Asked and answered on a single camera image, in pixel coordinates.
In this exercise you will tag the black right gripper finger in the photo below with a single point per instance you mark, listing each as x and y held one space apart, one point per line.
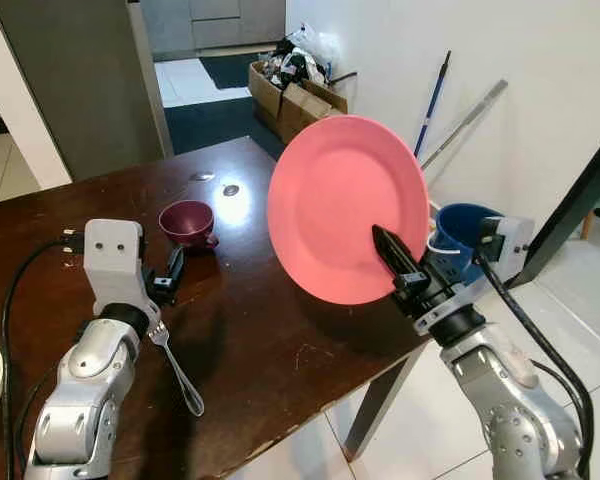
395 255

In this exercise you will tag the pink round plate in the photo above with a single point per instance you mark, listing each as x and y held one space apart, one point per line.
335 200

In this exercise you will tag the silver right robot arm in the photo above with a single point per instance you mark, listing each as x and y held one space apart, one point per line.
505 400

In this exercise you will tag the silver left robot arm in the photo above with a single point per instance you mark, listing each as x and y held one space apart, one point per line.
85 400

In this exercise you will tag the maroon cup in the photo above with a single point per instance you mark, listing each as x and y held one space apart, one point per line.
185 222

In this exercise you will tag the blue plastic bucket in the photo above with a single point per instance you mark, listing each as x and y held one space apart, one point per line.
462 228

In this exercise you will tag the silver metal fork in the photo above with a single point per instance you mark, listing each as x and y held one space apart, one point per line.
178 370

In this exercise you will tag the small round silver coin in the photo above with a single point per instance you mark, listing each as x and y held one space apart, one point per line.
230 189

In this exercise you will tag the dark wooden table leg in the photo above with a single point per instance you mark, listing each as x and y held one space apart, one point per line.
380 405

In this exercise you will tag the black slanted beam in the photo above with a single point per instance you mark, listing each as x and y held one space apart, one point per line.
570 205

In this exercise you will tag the dark floor mat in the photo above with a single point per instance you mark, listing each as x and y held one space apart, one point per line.
220 120

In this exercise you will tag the silver metal pole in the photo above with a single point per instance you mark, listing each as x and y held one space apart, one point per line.
470 115

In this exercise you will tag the cardboard box with clutter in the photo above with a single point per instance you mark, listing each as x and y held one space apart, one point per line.
295 105

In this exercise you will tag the grey door panel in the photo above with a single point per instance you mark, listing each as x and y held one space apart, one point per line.
80 80

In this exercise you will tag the white plastic bag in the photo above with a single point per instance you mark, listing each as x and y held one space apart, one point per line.
315 45

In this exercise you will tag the grey cabinet fronts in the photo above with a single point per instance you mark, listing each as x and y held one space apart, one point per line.
215 22

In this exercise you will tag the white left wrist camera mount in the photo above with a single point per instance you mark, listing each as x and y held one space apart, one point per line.
113 260

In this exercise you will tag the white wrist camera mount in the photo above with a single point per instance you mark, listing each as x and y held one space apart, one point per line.
113 260
510 245

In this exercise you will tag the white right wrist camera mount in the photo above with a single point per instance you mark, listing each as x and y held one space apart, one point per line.
510 245

